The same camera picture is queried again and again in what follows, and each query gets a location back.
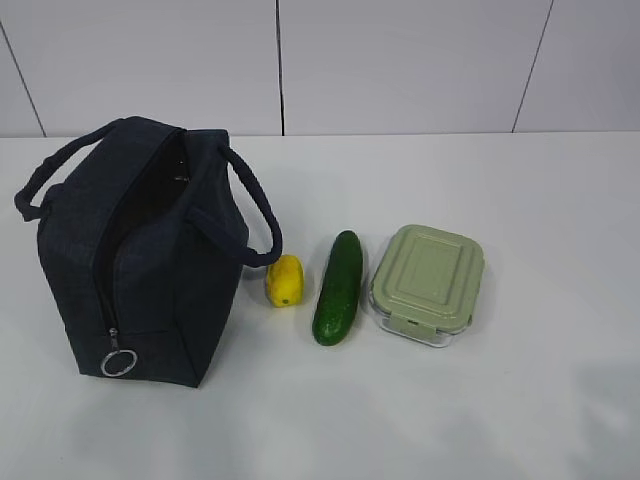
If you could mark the green cucumber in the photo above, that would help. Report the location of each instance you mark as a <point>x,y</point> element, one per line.
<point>339,296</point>

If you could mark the navy blue insulated lunch bag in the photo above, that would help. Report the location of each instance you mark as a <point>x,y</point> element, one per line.
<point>144,229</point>

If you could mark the yellow lemon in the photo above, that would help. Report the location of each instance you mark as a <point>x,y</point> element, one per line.
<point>285,282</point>

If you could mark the glass container with green lid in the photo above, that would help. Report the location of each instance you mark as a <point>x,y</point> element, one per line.
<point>426,285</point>

